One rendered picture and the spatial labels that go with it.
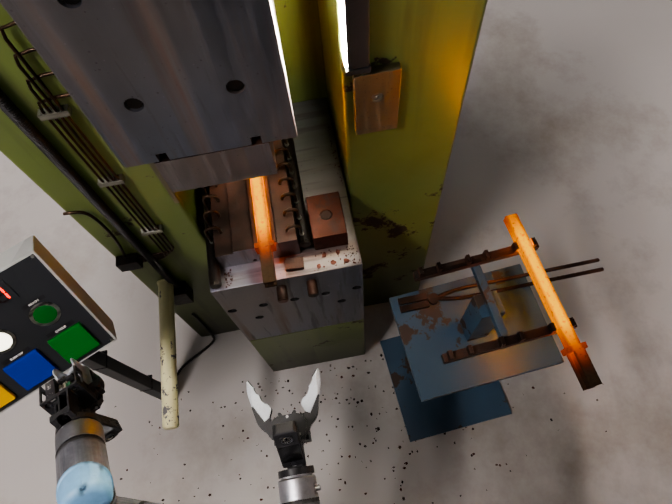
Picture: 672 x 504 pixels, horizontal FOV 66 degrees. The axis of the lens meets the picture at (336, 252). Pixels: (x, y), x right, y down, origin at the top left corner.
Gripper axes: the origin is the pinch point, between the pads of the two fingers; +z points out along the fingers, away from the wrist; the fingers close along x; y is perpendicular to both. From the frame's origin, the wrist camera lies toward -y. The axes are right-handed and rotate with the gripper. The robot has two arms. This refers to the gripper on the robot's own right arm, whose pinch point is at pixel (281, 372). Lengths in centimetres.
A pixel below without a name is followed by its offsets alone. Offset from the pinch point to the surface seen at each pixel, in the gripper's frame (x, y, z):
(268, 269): 0.1, -1.0, 23.5
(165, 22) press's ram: -1, -63, 31
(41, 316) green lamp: -47, -9, 19
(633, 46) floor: 192, 100, 158
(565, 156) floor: 134, 100, 99
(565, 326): 63, 7, 0
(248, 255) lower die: -4.9, 4.6, 30.7
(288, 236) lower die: 5.6, 1.0, 32.0
